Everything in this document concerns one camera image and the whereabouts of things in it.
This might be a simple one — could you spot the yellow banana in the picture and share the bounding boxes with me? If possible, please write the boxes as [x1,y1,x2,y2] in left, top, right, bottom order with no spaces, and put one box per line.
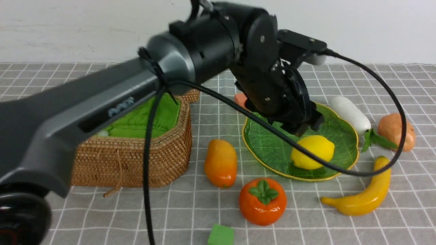
[320,169,391,216]

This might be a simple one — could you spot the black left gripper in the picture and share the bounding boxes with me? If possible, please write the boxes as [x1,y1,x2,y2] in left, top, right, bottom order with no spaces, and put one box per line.
[232,62,325,137]

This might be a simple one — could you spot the woven rattan basket lid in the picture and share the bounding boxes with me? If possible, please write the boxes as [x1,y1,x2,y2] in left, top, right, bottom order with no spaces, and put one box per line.
[180,89,200,103]

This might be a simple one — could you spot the orange foam cube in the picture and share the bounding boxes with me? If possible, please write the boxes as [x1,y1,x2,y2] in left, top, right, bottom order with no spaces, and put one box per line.
[233,93,247,109]

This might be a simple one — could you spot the orange mango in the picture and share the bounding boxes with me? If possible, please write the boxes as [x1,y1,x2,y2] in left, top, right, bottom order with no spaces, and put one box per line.
[204,138,238,188]

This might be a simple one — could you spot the woven rattan basket green lining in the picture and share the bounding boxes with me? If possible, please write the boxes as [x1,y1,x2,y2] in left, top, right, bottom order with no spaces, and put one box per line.
[70,89,193,188]

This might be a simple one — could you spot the orange persimmon green leaf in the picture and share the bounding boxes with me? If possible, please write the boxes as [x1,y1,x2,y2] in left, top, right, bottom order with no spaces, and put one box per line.
[239,177,287,226]

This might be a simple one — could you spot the grey checked tablecloth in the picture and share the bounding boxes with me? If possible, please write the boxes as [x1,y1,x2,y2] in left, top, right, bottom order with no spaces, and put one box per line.
[0,63,436,245]

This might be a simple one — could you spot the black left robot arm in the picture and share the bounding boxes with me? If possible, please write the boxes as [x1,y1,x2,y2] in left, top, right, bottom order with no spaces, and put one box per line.
[0,0,327,245]

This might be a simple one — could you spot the brown potato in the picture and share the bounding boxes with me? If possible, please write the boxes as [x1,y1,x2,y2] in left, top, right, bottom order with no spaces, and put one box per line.
[377,113,416,152]

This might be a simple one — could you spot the yellow lemon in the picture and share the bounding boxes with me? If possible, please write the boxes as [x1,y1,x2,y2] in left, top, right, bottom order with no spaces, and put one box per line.
[290,135,336,170]

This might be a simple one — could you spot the green foam cube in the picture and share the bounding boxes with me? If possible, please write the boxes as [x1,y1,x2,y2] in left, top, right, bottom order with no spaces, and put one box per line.
[207,224,235,245]

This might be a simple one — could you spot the green leaf-shaped glass plate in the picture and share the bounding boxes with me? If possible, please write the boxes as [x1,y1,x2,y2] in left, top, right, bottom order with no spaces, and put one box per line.
[242,103,360,182]

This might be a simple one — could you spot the white radish green leaves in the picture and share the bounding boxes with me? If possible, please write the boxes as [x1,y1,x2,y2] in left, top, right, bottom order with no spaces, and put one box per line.
[330,96,398,153]

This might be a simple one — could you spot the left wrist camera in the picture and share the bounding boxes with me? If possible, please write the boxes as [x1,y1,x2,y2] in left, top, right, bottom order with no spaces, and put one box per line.
[277,29,327,68]

